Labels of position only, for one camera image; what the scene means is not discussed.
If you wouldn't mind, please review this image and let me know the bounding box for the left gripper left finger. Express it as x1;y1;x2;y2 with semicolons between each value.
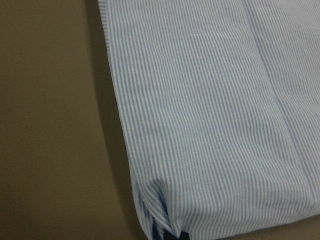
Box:
152;220;176;240

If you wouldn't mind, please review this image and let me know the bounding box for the light blue striped shirt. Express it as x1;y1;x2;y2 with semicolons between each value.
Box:
98;0;320;240

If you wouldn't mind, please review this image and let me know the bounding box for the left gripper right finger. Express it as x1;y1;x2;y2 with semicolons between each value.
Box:
179;231;190;240

